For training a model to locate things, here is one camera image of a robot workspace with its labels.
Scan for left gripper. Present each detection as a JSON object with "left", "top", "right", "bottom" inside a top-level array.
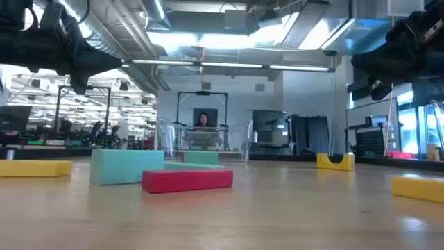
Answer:
[{"left": 13, "top": 0, "right": 123, "bottom": 95}]

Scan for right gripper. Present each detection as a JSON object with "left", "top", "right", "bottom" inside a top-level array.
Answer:
[{"left": 350, "top": 0, "right": 444, "bottom": 101}]

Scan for yellow arch block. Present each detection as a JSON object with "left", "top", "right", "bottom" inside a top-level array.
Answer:
[{"left": 316, "top": 152, "right": 356, "bottom": 172}]

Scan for long yellow block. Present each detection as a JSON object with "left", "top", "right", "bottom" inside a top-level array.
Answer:
[{"left": 0, "top": 159, "right": 73, "bottom": 178}]

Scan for yellow rectangular block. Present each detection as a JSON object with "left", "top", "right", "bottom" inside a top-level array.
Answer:
[{"left": 391, "top": 175, "right": 444, "bottom": 204}]

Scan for long teal block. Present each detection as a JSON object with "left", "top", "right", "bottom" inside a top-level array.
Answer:
[{"left": 164, "top": 161, "right": 225, "bottom": 171}]

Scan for long red block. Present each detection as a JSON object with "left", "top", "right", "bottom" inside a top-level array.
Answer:
[{"left": 141, "top": 168, "right": 234, "bottom": 194}]

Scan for wooden pole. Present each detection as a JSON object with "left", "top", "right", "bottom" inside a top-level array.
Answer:
[{"left": 382, "top": 82, "right": 395, "bottom": 157}]

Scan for black perforated cart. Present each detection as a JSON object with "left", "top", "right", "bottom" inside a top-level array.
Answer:
[{"left": 345, "top": 116, "right": 391, "bottom": 157}]

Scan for red box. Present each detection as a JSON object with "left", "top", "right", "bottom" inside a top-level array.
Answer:
[{"left": 387, "top": 151, "right": 416, "bottom": 160}]

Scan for black monitor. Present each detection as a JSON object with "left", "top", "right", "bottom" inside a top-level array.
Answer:
[{"left": 0, "top": 105, "right": 33, "bottom": 133}]

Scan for cardboard box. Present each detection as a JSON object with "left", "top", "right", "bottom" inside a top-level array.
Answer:
[{"left": 425, "top": 142, "right": 443, "bottom": 162}]

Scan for black cabinet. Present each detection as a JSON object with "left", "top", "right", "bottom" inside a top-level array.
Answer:
[{"left": 289, "top": 114, "right": 331, "bottom": 156}]

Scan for thick teal rectangular block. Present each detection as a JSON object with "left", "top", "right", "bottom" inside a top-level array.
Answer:
[{"left": 89, "top": 149, "right": 165, "bottom": 186}]

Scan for clear plastic bin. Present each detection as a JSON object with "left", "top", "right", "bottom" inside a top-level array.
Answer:
[{"left": 156, "top": 117, "right": 255, "bottom": 162}]

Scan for person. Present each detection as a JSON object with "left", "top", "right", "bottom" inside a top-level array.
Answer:
[{"left": 192, "top": 110, "right": 215, "bottom": 128}]

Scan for long ceiling light tube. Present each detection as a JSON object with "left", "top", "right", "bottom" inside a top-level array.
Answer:
[{"left": 121, "top": 58, "right": 336, "bottom": 73}]

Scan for grey cabinet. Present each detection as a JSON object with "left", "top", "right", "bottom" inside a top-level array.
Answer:
[{"left": 250, "top": 109, "right": 289, "bottom": 156}]

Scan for silver ventilation duct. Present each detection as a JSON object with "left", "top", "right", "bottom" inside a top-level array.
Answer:
[{"left": 57, "top": 0, "right": 164, "bottom": 62}]

